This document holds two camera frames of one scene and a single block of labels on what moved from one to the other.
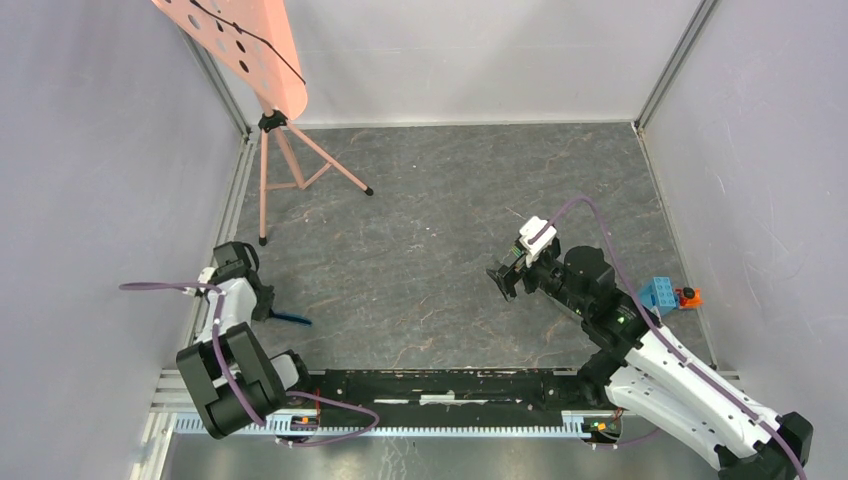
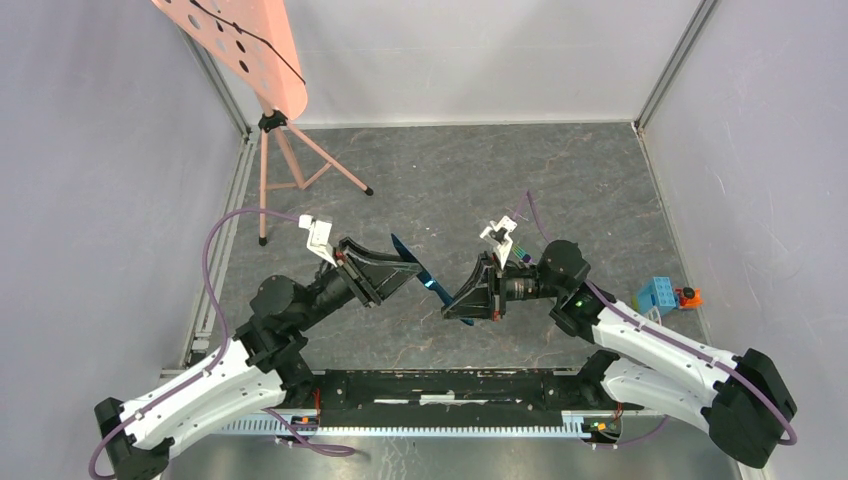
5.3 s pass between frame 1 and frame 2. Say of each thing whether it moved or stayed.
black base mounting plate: stayed
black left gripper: moved
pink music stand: stayed
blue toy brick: stayed
